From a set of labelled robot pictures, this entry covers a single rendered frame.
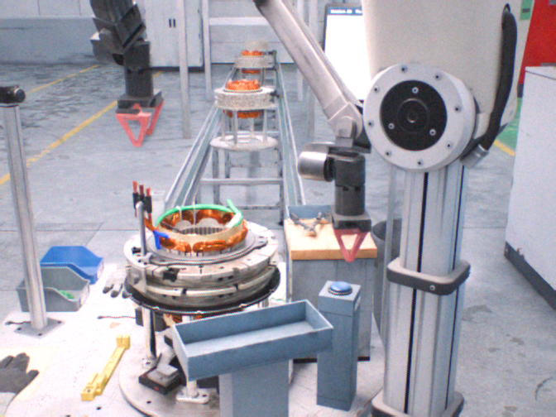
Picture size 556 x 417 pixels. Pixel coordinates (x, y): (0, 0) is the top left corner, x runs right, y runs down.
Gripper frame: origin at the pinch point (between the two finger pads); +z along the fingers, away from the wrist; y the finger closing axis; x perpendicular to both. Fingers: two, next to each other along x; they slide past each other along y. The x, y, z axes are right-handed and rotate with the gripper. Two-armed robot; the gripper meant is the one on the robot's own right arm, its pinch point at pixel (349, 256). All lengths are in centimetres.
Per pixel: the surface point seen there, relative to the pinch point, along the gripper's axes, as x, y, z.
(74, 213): -168, -355, 94
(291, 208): -9.3, -45.8, 3.6
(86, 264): -73, -72, 27
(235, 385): -21.4, 22.4, 13.0
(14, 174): -74, -32, -11
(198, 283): -29.0, 1.9, 3.6
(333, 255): -1.3, -15.7, 5.5
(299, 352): -10.8, 20.2, 8.5
